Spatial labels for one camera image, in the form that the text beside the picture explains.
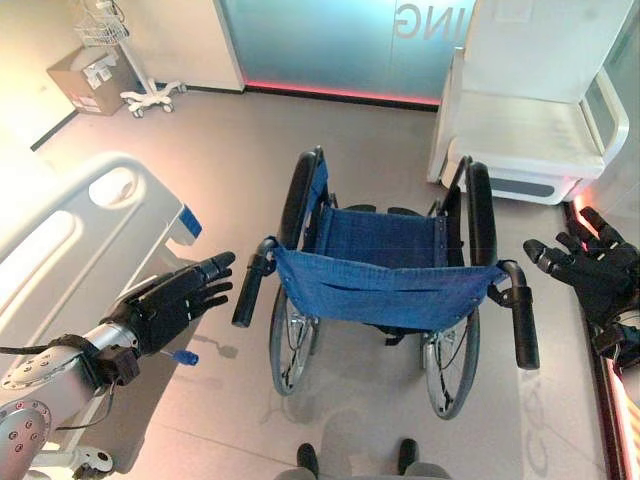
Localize blue fabric wheelchair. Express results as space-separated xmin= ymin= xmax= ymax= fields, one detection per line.
xmin=232 ymin=145 xmax=542 ymax=420

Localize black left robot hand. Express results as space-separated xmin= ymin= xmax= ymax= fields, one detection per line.
xmin=103 ymin=251 xmax=236 ymax=357

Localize white rolling stand with basket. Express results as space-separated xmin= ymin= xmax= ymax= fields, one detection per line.
xmin=74 ymin=0 xmax=187 ymax=119

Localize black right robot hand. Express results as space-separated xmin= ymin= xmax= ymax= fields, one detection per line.
xmin=523 ymin=206 xmax=640 ymax=331

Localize dark right robot foot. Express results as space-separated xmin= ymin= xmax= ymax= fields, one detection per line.
xmin=397 ymin=438 xmax=419 ymax=475

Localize brown cardboard box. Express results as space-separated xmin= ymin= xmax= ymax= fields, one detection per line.
xmin=46 ymin=47 xmax=139 ymax=117

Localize dark left robot foot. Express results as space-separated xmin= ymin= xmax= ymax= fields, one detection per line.
xmin=296 ymin=442 xmax=320 ymax=477

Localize dark robot foot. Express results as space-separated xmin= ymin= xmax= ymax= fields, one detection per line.
xmin=296 ymin=442 xmax=320 ymax=477
xmin=397 ymin=438 xmax=419 ymax=475

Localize white medical cabinet machine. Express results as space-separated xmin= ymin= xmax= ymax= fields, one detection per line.
xmin=427 ymin=0 xmax=631 ymax=206

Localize white hospital bed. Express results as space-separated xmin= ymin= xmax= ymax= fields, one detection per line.
xmin=0 ymin=152 xmax=204 ymax=476

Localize frosted glass door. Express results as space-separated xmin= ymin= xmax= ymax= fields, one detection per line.
xmin=213 ymin=0 xmax=476 ymax=106

